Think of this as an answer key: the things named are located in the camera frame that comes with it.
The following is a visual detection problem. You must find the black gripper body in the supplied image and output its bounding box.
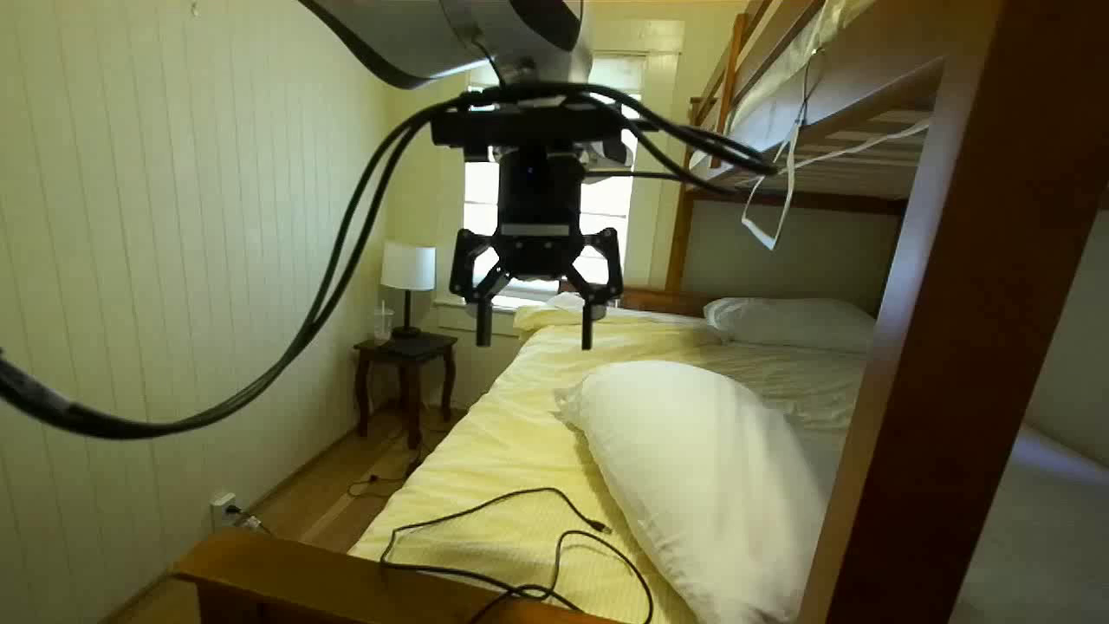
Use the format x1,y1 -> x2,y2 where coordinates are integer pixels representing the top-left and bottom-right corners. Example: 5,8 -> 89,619
490,146 -> 596,284

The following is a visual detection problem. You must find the thin black cable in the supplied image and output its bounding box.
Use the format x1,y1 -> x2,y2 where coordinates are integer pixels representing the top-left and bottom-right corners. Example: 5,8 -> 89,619
374,482 -> 657,624

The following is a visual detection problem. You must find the small white pillow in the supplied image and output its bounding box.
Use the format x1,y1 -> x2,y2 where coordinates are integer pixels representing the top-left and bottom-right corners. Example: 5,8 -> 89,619
700,293 -> 883,354

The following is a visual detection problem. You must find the large white pillow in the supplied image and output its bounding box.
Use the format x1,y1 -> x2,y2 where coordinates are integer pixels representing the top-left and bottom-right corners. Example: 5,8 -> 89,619
556,357 -> 831,624

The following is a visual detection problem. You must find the window with white blinds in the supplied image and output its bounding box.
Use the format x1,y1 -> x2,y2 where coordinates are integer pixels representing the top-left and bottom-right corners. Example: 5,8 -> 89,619
460,12 -> 685,298

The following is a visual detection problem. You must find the white shade table lamp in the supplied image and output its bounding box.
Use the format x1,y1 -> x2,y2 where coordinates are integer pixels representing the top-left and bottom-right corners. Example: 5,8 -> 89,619
378,239 -> 441,342

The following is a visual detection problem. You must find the dark wooden nightstand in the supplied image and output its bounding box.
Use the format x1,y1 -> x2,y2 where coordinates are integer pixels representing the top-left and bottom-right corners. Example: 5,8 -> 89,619
351,329 -> 460,454

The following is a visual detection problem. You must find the yellow blanket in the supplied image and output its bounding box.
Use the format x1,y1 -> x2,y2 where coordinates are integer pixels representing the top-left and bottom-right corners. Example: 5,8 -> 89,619
345,301 -> 725,624

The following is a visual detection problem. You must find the white clothes hanger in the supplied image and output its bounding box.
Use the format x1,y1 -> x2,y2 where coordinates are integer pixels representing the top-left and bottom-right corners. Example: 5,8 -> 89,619
737,0 -> 937,254

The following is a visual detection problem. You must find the white sheeted lower mattress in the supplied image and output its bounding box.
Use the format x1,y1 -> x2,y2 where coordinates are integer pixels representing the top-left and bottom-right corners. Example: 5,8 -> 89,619
688,338 -> 873,487

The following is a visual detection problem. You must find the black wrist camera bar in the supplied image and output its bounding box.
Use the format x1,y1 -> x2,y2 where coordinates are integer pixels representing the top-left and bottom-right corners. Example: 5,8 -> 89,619
429,92 -> 634,170

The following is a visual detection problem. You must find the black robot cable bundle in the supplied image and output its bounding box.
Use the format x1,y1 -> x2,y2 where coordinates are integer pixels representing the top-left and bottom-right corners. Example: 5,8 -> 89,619
0,79 -> 779,444

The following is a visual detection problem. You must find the white wall outlet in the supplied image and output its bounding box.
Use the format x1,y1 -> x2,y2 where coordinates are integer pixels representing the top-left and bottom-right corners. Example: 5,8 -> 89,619
209,492 -> 251,531

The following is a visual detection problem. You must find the wooden bunk bed frame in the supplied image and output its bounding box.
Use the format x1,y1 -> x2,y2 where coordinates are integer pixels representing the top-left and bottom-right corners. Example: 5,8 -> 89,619
171,0 -> 1109,624

